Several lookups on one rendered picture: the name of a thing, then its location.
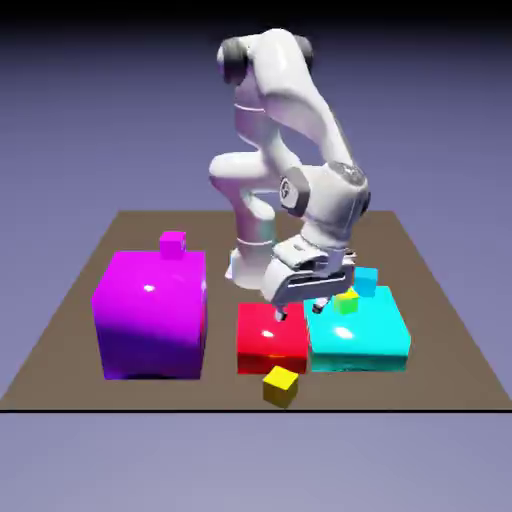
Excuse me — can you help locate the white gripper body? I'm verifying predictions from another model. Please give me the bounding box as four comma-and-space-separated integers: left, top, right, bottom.
261, 255, 356, 306

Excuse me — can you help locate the small green cube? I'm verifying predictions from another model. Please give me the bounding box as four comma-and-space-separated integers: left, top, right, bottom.
333, 290, 360, 316

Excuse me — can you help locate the small blue cube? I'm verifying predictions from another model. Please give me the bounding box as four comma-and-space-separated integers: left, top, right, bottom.
353, 266, 379, 299

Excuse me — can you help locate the small yellow cube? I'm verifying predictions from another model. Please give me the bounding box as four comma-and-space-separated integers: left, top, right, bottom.
262, 365, 300, 409

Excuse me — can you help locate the small magenta cube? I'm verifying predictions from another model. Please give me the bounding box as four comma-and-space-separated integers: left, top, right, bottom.
159, 230, 188, 261

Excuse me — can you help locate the large red box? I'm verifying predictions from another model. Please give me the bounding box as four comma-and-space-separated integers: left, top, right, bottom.
236, 302, 310, 376

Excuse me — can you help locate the large cyan box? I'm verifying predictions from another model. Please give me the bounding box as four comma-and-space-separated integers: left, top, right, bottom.
303, 285, 412, 373

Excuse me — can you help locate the large magenta box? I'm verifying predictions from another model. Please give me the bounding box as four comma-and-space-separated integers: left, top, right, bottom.
90, 250, 208, 381

